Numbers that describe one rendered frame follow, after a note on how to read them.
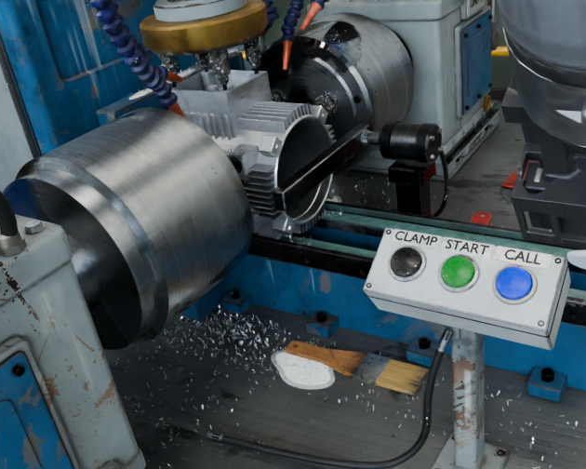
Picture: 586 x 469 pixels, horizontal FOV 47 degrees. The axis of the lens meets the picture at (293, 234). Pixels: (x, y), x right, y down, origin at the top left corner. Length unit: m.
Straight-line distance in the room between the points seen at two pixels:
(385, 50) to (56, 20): 0.52
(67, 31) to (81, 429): 0.61
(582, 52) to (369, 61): 0.87
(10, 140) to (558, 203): 0.89
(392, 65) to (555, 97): 0.89
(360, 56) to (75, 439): 0.72
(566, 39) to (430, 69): 1.07
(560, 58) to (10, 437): 0.51
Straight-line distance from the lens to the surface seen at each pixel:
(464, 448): 0.77
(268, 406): 0.90
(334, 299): 0.98
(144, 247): 0.73
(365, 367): 0.92
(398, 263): 0.63
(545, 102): 0.30
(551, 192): 0.39
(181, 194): 0.76
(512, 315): 0.59
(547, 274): 0.61
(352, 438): 0.84
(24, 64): 1.03
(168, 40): 0.93
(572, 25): 0.26
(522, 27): 0.27
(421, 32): 1.31
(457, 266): 0.61
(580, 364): 0.88
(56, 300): 0.63
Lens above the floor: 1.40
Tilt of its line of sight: 29 degrees down
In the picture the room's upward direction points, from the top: 9 degrees counter-clockwise
